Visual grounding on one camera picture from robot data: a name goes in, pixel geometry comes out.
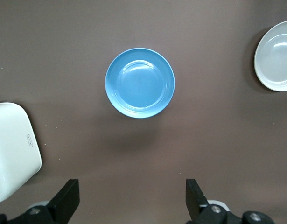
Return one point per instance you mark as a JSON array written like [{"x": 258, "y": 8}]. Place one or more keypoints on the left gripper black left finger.
[{"x": 64, "y": 198}]

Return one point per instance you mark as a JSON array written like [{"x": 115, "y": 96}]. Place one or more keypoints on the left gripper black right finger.
[{"x": 194, "y": 198}]

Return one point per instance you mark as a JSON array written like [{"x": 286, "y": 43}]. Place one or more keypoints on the blue plate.
[{"x": 139, "y": 84}]

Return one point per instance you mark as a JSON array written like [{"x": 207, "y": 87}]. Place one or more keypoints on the beige plate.
[{"x": 274, "y": 58}]

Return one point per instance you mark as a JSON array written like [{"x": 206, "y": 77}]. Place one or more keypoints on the white toaster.
[{"x": 12, "y": 144}]

